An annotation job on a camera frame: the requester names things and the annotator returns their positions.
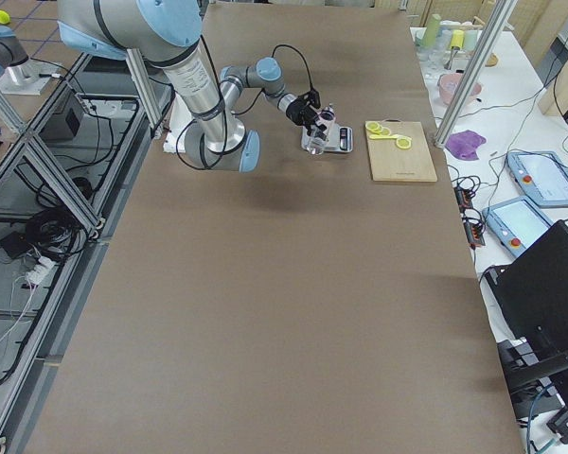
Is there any green cup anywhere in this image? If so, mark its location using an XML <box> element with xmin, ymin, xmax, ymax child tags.
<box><xmin>421</xmin><ymin>13</ymin><xmax>441</xmax><ymax>48</ymax></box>

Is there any teach pendant near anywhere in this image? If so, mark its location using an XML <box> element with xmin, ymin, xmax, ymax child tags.
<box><xmin>482</xmin><ymin>196</ymin><xmax>553</xmax><ymax>258</ymax></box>

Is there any yellow plastic knife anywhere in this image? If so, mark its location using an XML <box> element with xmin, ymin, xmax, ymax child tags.
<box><xmin>368</xmin><ymin>134</ymin><xmax>400</xmax><ymax>140</ymax></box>

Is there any pink bowl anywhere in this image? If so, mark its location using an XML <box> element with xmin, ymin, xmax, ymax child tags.
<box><xmin>437</xmin><ymin>73</ymin><xmax>483</xmax><ymax>106</ymax></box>

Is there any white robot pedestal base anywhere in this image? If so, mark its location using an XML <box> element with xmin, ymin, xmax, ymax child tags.
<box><xmin>163</xmin><ymin>94</ymin><xmax>193</xmax><ymax>153</ymax></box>

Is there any glass sauce bottle metal cap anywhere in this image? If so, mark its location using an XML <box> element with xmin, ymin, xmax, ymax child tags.
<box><xmin>307</xmin><ymin>104</ymin><xmax>335</xmax><ymax>155</ymax></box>

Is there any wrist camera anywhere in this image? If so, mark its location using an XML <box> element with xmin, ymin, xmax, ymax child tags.
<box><xmin>298</xmin><ymin>88</ymin><xmax>321</xmax><ymax>109</ymax></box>

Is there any aluminium frame post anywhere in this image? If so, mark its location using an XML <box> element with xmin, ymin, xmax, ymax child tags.
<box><xmin>434</xmin><ymin>0</ymin><xmax>517</xmax><ymax>148</ymax></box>

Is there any bamboo cutting board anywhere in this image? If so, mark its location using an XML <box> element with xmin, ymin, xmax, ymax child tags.
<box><xmin>364</xmin><ymin>120</ymin><xmax>437</xmax><ymax>183</ymax></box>

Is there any lemon slice front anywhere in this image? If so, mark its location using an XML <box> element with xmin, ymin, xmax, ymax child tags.
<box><xmin>395</xmin><ymin>136</ymin><xmax>412</xmax><ymax>149</ymax></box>

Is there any digital kitchen scale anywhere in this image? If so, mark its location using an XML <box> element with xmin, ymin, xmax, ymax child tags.
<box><xmin>317</xmin><ymin>123</ymin><xmax>354</xmax><ymax>154</ymax></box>

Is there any yellow cup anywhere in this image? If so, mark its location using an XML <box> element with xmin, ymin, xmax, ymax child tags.
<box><xmin>450</xmin><ymin>29</ymin><xmax>465</xmax><ymax>50</ymax></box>

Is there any purple cloth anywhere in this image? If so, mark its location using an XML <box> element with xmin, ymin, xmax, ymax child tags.
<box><xmin>445</xmin><ymin>130</ymin><xmax>487</xmax><ymax>161</ymax></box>

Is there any teach pendant far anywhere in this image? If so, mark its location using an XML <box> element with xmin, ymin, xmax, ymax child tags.
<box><xmin>506</xmin><ymin>151</ymin><xmax>568</xmax><ymax>208</ymax></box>

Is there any pink plastic cup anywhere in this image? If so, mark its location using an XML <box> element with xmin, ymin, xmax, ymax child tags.
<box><xmin>315</xmin><ymin>110</ymin><xmax>335</xmax><ymax>140</ymax></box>

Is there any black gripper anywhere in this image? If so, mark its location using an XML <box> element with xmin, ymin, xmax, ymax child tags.
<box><xmin>285</xmin><ymin>99</ymin><xmax>327</xmax><ymax>135</ymax></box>

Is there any teach pendant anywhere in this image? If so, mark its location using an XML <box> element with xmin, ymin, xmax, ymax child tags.
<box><xmin>506</xmin><ymin>151</ymin><xmax>568</xmax><ymax>208</ymax></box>
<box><xmin>482</xmin><ymin>196</ymin><xmax>553</xmax><ymax>258</ymax></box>

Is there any white power strip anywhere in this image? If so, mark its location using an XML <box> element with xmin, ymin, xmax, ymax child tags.
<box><xmin>26</xmin><ymin>256</ymin><xmax>56</xmax><ymax>287</ymax></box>

